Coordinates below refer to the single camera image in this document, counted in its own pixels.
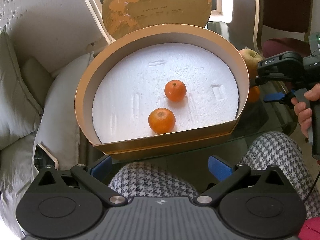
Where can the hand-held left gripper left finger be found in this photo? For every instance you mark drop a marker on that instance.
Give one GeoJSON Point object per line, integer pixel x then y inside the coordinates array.
{"type": "Point", "coordinates": [101, 167]}

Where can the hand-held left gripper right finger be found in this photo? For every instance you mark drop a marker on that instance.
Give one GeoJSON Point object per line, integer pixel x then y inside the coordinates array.
{"type": "Point", "coordinates": [220, 168]}

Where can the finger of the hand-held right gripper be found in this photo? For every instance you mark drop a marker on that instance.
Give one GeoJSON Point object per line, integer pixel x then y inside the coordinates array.
{"type": "Point", "coordinates": [275, 97]}
{"type": "Point", "coordinates": [277, 66]}

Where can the tangerine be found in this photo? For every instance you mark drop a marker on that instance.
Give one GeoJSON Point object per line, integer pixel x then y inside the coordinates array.
{"type": "Point", "coordinates": [175, 90]}
{"type": "Point", "coordinates": [161, 120]}
{"type": "Point", "coordinates": [253, 94]}

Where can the yellow red apple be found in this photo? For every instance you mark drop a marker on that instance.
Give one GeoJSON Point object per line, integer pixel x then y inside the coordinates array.
{"type": "Point", "coordinates": [247, 61]}

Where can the golden round gift box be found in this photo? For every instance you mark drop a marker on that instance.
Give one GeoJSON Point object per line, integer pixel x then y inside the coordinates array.
{"type": "Point", "coordinates": [160, 85]}

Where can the golden gift box lid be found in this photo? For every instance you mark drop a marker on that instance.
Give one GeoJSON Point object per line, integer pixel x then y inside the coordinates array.
{"type": "Point", "coordinates": [155, 7]}

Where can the person's right hand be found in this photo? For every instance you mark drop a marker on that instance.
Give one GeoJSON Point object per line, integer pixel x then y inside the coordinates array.
{"type": "Point", "coordinates": [303, 115]}

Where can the maroon upholstered chair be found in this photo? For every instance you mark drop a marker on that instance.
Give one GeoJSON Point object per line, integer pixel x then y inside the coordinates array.
{"type": "Point", "coordinates": [282, 17]}

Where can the person's houndstooth trousers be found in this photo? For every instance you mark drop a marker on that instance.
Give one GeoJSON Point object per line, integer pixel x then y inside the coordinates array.
{"type": "Point", "coordinates": [155, 180]}

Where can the smartphone with white case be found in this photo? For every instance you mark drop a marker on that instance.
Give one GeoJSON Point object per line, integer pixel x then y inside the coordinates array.
{"type": "Point", "coordinates": [43, 158]}

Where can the light grey cushion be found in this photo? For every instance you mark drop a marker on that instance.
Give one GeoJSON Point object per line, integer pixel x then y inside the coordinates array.
{"type": "Point", "coordinates": [60, 110]}

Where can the pink garment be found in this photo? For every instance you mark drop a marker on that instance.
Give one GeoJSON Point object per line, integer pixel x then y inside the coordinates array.
{"type": "Point", "coordinates": [311, 230]}

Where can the beige leather sofa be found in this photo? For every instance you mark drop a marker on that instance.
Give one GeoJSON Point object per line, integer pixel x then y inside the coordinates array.
{"type": "Point", "coordinates": [17, 85]}

